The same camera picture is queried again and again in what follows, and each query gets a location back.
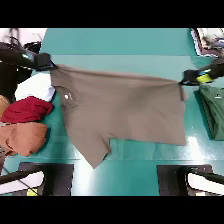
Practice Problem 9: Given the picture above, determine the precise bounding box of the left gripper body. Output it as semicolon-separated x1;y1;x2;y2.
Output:
33;52;57;72

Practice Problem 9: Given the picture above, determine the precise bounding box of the brown T-shirt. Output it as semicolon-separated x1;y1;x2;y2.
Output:
49;63;189;170

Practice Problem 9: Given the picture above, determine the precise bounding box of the white garment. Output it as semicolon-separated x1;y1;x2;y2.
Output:
14;72;56;103

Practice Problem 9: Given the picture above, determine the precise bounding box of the black garment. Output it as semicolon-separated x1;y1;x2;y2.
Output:
0;61;34;102

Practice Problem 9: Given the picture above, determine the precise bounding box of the heap of clothes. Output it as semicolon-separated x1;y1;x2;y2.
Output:
191;27;224;58

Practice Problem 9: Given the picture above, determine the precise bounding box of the dark green garment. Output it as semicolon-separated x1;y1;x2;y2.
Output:
198;84;224;141

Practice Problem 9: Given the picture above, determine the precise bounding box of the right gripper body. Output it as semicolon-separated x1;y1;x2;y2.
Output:
179;69;201;87

